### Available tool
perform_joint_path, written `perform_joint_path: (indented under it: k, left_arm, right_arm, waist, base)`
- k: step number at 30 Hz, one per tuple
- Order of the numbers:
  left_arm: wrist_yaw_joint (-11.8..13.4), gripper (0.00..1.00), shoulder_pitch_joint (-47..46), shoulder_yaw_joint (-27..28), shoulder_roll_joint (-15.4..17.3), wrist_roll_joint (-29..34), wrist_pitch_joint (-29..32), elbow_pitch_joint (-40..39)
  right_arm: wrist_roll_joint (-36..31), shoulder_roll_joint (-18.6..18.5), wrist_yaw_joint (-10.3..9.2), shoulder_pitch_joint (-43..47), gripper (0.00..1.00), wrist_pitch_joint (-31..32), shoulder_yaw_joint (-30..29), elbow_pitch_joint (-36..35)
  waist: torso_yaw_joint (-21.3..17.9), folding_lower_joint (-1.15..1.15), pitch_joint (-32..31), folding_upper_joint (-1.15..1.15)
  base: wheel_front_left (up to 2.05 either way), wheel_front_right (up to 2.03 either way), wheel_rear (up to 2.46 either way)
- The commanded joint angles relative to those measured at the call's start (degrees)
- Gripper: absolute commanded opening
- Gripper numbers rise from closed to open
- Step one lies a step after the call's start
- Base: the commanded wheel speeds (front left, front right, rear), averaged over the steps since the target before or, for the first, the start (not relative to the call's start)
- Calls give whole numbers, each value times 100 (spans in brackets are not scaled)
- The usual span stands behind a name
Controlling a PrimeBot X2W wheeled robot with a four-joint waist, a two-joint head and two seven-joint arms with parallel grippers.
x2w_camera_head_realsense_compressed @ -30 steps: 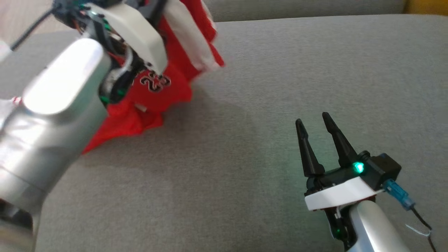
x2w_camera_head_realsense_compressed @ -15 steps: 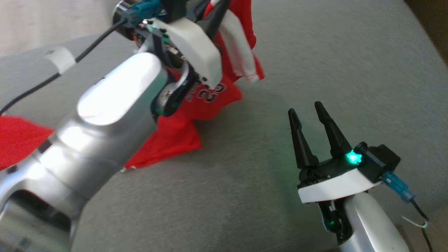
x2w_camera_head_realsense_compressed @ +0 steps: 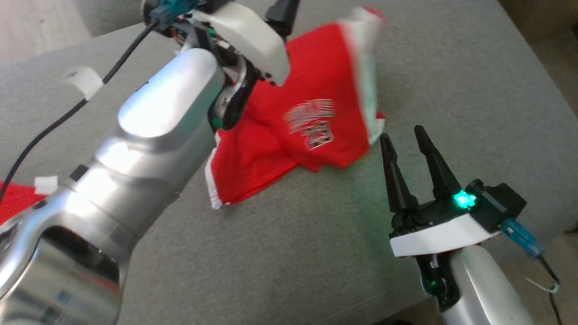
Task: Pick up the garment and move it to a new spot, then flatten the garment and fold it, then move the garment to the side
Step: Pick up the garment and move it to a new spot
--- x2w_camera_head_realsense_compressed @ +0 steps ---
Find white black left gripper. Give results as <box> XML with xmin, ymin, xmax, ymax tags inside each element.
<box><xmin>187</xmin><ymin>0</ymin><xmax>301</xmax><ymax>87</ymax></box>

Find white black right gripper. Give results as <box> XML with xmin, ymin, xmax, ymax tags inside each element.
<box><xmin>379</xmin><ymin>125</ymin><xmax>502</xmax><ymax>258</ymax></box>

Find red shorts white side stripes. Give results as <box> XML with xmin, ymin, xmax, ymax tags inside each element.
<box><xmin>204</xmin><ymin>5</ymin><xmax>389</xmax><ymax>210</ymax></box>

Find red jersey white sleeves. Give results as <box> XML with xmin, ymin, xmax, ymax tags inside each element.
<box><xmin>0</xmin><ymin>181</ymin><xmax>48</xmax><ymax>226</ymax></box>

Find grey sofa ottoman cushion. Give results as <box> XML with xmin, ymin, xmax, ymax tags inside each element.
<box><xmin>0</xmin><ymin>0</ymin><xmax>578</xmax><ymax>325</ymax></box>

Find blue left cable connector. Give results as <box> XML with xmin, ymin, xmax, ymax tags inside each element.
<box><xmin>151</xmin><ymin>0</ymin><xmax>200</xmax><ymax>23</ymax></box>

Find blue cable connector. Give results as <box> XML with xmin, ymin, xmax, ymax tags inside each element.
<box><xmin>501</xmin><ymin>219</ymin><xmax>545</xmax><ymax>259</ymax></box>
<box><xmin>151</xmin><ymin>0</ymin><xmax>200</xmax><ymax>23</ymax></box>

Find blue right cable connector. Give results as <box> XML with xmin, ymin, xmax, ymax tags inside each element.
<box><xmin>501</xmin><ymin>219</ymin><xmax>545</xmax><ymax>259</ymax></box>

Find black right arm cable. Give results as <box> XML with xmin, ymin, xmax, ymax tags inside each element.
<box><xmin>537</xmin><ymin>255</ymin><xmax>563</xmax><ymax>325</ymax></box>

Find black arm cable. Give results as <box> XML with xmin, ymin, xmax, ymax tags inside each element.
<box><xmin>0</xmin><ymin>16</ymin><xmax>163</xmax><ymax>199</ymax></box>
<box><xmin>537</xmin><ymin>255</ymin><xmax>563</xmax><ymax>325</ymax></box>

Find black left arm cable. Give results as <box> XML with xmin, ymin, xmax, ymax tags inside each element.
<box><xmin>0</xmin><ymin>16</ymin><xmax>163</xmax><ymax>199</ymax></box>

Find white tape cable tag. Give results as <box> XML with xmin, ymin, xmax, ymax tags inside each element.
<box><xmin>34</xmin><ymin>175</ymin><xmax>59</xmax><ymax>195</ymax></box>
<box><xmin>63</xmin><ymin>67</ymin><xmax>104</xmax><ymax>101</ymax></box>

